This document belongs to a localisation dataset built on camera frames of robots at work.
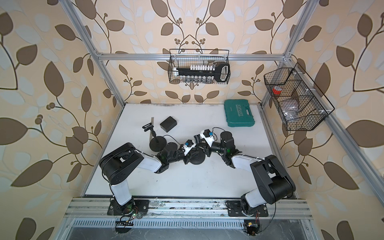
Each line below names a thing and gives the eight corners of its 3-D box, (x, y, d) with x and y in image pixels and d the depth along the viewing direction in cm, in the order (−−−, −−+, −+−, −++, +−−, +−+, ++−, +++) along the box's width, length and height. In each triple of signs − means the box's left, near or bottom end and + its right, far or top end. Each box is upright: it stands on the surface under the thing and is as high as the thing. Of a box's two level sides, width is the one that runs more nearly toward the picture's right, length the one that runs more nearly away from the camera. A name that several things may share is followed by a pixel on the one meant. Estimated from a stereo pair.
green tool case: (227, 127, 109) (228, 122, 105) (223, 103, 125) (224, 98, 121) (253, 127, 109) (255, 122, 105) (246, 103, 125) (247, 98, 121)
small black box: (160, 127, 108) (159, 124, 105) (170, 119, 113) (169, 115, 110) (167, 132, 105) (166, 129, 102) (177, 123, 110) (176, 120, 107)
